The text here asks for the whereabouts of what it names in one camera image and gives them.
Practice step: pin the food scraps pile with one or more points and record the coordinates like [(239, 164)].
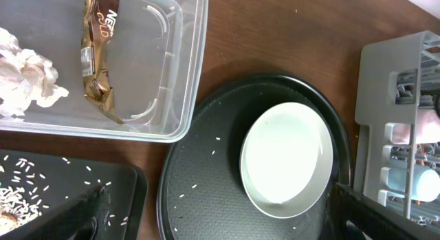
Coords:
[(33, 185)]

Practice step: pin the clear plastic storage bin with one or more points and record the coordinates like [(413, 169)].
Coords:
[(155, 59)]

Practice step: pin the grey dishwasher rack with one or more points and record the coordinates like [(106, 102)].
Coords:
[(397, 78)]

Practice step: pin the blue cup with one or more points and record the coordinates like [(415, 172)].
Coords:
[(425, 184)]

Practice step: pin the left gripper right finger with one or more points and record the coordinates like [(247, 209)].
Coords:
[(352, 214)]

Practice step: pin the black rectangular tray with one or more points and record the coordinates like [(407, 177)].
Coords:
[(128, 194)]

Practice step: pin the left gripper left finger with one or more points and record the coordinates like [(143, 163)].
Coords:
[(82, 217)]

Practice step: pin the white tissue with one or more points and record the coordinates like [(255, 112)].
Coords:
[(26, 77)]

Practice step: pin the round black serving tray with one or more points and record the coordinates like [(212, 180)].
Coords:
[(200, 194)]

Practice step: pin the gold brown snack wrapper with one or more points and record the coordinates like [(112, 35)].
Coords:
[(99, 21)]

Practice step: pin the grey round plate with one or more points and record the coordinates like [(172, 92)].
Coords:
[(286, 160)]

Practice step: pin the pink cup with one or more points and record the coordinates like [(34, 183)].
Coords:
[(427, 127)]

